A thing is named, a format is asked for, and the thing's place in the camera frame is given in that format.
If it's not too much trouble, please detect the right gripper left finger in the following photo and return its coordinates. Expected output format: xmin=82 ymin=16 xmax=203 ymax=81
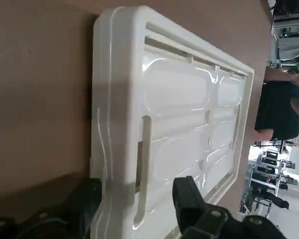
xmin=0 ymin=177 xmax=102 ymax=239

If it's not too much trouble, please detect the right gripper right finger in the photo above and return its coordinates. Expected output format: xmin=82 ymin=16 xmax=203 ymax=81
xmin=171 ymin=175 xmax=286 ymax=239

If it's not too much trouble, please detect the white folding storage box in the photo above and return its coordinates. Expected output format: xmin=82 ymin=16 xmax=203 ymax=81
xmin=89 ymin=4 xmax=255 ymax=239

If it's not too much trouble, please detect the metal equipment rack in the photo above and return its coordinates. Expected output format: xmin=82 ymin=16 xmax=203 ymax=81
xmin=241 ymin=146 xmax=298 ymax=215

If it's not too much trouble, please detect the seated person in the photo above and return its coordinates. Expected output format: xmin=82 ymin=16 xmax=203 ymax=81
xmin=254 ymin=77 xmax=299 ymax=140

